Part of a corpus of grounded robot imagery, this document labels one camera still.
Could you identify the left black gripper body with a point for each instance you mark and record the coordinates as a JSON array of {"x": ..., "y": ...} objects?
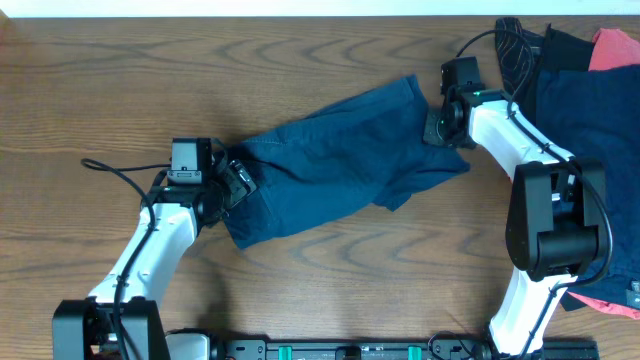
[{"x": 228, "y": 190}]

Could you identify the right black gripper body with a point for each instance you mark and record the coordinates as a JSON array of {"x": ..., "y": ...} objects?
[{"x": 437, "y": 130}]

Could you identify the navy blue shorts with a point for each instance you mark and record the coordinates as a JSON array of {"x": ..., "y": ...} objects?
[{"x": 364, "y": 150}]

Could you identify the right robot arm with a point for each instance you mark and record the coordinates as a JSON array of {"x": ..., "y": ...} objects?
[{"x": 558, "y": 233}]

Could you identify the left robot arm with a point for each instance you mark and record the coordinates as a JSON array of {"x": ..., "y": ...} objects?
[{"x": 119, "y": 319}]

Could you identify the black patterned garment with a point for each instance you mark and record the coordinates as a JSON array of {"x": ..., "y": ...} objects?
[{"x": 517, "y": 51}]

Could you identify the plain black garment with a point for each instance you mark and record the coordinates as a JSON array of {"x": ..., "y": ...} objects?
[{"x": 560, "y": 51}]

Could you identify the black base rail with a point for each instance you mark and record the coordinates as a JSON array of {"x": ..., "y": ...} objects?
[{"x": 350, "y": 350}]

